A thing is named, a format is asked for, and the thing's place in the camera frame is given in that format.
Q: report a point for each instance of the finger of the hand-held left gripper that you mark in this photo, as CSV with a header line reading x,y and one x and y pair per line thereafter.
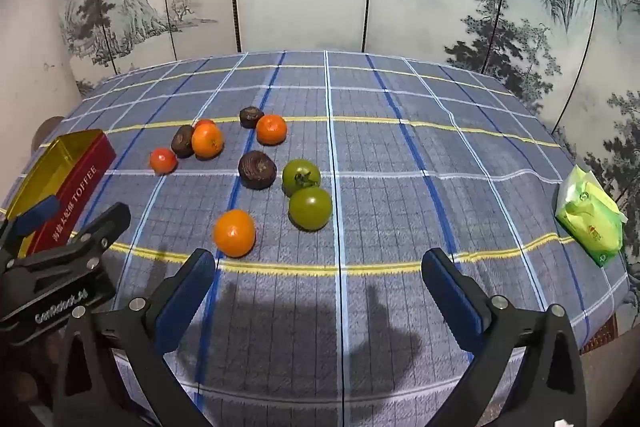
x,y
107,222
37,213

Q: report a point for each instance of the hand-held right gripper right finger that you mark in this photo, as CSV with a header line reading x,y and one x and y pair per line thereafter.
x,y
450,297

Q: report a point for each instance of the red tin box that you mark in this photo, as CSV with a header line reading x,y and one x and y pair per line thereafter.
x,y
82,177

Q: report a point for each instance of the green tomato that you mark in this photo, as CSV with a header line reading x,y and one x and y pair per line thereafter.
x,y
310,208
301,174

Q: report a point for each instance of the orange mandarin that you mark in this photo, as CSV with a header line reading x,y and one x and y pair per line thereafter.
x,y
207,140
271,129
234,233

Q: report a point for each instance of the dark brown wrinkled fruit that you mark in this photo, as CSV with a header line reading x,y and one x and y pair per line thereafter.
x,y
181,142
250,117
257,169

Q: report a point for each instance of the green tissue packet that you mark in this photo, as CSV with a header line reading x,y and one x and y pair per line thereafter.
x,y
590,217

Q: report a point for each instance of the blue plaid tablecloth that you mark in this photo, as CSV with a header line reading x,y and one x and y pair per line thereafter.
x,y
400,167

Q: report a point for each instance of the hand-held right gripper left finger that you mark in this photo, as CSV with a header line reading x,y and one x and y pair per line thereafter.
x,y
185,302

